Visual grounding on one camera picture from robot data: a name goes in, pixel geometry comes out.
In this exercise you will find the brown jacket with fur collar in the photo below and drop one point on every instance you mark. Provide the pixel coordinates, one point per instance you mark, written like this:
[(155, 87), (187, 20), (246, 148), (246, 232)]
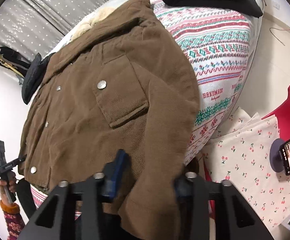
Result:
[(97, 110)]

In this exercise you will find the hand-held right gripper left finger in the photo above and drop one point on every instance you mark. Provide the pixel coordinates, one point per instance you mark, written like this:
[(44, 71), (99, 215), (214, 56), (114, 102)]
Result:
[(117, 165)]

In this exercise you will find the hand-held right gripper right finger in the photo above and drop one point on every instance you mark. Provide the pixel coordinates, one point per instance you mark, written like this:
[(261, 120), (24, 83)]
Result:
[(181, 190)]

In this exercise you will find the cherry print cloth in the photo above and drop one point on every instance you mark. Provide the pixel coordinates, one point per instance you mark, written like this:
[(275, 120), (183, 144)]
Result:
[(247, 167)]

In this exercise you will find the grey dotted curtain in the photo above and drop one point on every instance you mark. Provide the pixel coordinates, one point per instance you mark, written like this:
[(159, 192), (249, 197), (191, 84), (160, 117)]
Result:
[(34, 12)]

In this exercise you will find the person's left hand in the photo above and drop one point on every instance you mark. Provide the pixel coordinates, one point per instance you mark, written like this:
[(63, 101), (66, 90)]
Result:
[(13, 183)]

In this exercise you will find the white wall socket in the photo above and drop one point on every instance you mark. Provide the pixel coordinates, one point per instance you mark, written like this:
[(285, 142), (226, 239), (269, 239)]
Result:
[(276, 5)]

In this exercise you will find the patterned knit-print blanket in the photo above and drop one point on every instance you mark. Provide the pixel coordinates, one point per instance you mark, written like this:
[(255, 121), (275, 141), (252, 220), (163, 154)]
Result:
[(210, 42)]

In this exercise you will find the black hanging bag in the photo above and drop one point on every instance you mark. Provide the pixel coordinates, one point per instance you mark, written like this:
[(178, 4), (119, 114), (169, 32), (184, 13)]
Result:
[(7, 55)]

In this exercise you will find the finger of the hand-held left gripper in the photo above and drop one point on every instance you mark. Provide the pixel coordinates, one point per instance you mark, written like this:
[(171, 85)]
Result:
[(0, 153), (18, 160)]

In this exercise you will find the purple phone holder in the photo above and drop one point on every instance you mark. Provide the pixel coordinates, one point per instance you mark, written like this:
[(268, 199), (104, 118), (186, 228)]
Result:
[(275, 155)]

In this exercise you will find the black quilted jacket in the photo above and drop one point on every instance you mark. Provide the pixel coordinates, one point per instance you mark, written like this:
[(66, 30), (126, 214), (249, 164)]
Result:
[(32, 80)]

